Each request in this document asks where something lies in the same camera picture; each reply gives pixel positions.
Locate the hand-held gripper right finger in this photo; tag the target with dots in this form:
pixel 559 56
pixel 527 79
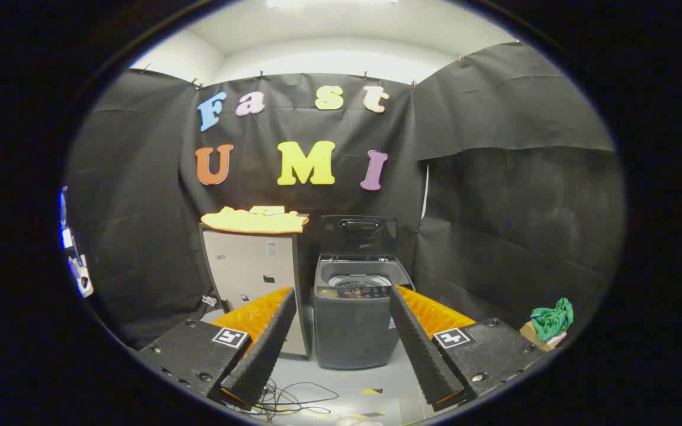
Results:
pixel 421 349

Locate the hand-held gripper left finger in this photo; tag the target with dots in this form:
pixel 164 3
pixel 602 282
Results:
pixel 270 349

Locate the grey washing machine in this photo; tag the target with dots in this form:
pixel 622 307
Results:
pixel 350 331

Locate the orange polo shirt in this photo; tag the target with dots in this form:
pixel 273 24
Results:
pixel 252 222

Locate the grey cabinet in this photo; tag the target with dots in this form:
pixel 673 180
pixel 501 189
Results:
pixel 246 260

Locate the cardboard box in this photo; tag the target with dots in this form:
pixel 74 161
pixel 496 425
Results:
pixel 530 335

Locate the green cloth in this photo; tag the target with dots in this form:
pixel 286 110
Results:
pixel 551 319

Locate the black backdrop cloth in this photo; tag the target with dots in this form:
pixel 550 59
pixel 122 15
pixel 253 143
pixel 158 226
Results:
pixel 495 207

